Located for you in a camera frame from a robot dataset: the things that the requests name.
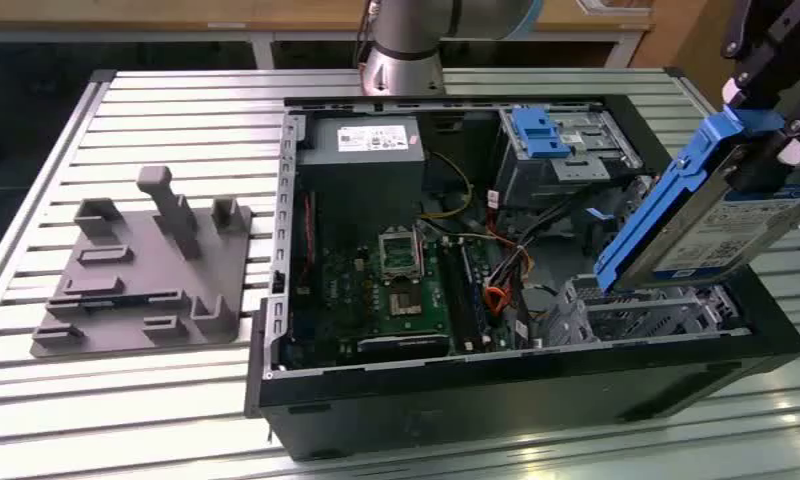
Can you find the black RAM slot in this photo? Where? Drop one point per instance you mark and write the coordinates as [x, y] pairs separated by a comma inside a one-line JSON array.
[[454, 295], [477, 295]]

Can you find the black open PC case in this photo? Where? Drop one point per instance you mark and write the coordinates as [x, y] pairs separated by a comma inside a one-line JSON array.
[[506, 400]]

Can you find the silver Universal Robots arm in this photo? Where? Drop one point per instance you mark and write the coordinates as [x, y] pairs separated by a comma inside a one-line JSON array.
[[406, 50]]

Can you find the green motherboard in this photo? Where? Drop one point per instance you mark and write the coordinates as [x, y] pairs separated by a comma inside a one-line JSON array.
[[346, 290]]

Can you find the grey power supply unit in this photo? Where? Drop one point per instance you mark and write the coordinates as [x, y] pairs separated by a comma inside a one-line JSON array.
[[360, 180]]

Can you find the black table corner cap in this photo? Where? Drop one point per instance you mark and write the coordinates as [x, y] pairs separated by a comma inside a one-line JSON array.
[[101, 76], [675, 72]]

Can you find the metal disk bay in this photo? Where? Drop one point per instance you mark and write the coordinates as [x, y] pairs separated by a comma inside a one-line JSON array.
[[640, 315]]

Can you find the blue plastic drive latch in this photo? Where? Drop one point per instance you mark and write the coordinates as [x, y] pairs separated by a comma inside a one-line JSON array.
[[538, 135]]

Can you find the hard disk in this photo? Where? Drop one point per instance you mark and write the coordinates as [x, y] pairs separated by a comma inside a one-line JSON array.
[[707, 230]]

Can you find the grey plastic parts rack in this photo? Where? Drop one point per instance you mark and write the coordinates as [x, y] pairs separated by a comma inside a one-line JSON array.
[[146, 280]]

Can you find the square chipset heat sink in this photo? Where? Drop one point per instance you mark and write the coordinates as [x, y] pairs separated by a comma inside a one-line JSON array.
[[404, 304]]

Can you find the wooden desk top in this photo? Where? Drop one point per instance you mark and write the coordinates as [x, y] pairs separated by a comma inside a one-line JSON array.
[[173, 12]]

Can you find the black graphics card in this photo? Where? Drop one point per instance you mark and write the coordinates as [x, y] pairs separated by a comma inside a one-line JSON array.
[[402, 345]]

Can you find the white metal desk frame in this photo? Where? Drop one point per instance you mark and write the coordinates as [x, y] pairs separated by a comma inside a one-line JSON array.
[[262, 47]]

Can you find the metal optical drive cage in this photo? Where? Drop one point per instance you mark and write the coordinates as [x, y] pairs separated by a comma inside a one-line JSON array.
[[573, 170]]

